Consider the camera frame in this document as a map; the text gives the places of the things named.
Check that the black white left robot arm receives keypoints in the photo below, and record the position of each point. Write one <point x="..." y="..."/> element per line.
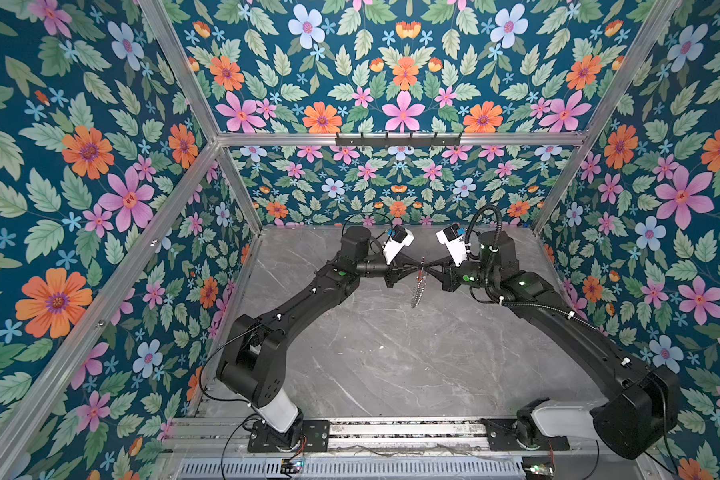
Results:
<point x="252" y="362"/>

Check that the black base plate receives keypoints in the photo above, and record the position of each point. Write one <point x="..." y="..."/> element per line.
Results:
<point x="514" y="434"/>
<point x="303" y="436"/>

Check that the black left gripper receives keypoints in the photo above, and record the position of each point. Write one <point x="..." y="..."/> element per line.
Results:
<point x="398" y="270"/>

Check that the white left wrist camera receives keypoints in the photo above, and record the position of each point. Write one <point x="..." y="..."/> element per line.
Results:
<point x="399" y="238"/>

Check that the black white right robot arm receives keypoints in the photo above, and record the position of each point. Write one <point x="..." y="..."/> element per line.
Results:
<point x="641" y="402"/>

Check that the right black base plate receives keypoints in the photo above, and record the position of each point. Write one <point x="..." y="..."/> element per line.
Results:
<point x="514" y="434"/>

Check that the red keyring with metal rings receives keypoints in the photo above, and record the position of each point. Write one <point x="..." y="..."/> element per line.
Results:
<point x="418" y="293"/>

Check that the white perforated cable duct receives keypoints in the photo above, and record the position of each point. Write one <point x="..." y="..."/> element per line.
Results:
<point x="354" y="468"/>

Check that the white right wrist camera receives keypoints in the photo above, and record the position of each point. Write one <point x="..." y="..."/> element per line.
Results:
<point x="452" y="237"/>

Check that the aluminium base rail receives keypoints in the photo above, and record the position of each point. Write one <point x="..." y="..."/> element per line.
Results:
<point x="465" y="435"/>

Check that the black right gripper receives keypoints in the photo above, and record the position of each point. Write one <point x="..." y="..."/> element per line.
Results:
<point x="446" y="275"/>

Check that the black hook rack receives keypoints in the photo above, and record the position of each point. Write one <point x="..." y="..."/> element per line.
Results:
<point x="387" y="139"/>

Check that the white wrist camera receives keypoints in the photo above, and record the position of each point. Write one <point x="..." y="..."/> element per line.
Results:
<point x="452" y="237"/>
<point x="399" y="238"/>

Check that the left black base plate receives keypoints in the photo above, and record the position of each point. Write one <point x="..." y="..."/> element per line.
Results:
<point x="303" y="436"/>

